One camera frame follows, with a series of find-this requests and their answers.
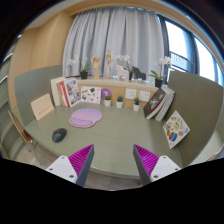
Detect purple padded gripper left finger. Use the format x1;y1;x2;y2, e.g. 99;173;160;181
47;144;94;187

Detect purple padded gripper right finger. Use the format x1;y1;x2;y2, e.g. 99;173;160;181
133;145;180;185

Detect black computer mouse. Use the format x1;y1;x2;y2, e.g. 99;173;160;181
52;128;67;143

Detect purple mouse pad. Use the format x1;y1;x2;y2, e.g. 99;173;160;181
69;108;102;128

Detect sticker illustrated board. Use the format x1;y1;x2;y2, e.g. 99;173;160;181
163;110;190;149

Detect dark cover book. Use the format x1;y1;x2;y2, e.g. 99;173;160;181
143;89;166;119

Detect wooden chair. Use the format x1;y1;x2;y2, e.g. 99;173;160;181
8;111;40;162

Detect small potted plant right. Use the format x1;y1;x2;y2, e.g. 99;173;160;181
133;97;141;112

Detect small potted plant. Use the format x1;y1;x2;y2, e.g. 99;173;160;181
116;96;123;109
104;95;111;107
133;97;141;112

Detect beige card with text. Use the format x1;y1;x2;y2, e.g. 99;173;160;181
31;94;54;120

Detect small potted plant middle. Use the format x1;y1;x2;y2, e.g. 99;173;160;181
116;96;123;109

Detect white stacked leaning books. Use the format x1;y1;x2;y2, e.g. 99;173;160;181
155;86;175;121

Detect white picture card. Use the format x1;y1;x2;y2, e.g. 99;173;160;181
81;86;101;104

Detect small potted plant left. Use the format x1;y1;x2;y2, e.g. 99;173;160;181
104;95;111;107

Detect colourful cover magazine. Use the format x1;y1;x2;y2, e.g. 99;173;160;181
63;78;81;107

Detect white leaning book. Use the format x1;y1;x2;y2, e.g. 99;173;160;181
50;77;65;106

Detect purple round card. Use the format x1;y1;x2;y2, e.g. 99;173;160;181
101;88;112;100

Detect red spine book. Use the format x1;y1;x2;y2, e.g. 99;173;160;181
57;81;68;107

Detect black wooden horse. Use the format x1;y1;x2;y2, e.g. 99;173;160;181
132;67;146;80

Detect white orchid left black pot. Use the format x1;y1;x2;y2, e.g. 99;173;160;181
67;55;90;79

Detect white orchid black pot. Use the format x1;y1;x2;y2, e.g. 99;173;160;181
150;56;172;88
67;55;90;79

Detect white wooden horse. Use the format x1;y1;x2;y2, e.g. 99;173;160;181
115;65;129;81

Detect white orchid right black pot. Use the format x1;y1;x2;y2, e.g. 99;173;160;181
150;56;172;88

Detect wooden hand model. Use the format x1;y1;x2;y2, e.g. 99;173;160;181
91;55;100;79

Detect white orchid middle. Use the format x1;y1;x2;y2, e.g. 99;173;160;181
116;55;134;80

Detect wooden mannequin figure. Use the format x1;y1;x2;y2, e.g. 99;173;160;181
106;49;114;78

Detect grey curtain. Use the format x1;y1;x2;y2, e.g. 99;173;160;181
63;6;164;77

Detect white wall socket right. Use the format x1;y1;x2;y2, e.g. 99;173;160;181
139;91;150;102

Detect white wall socket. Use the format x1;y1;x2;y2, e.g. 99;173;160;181
139;91;150;102
125;89;136;99

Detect white wall socket left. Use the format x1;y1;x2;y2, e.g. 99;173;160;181
125;89;136;99

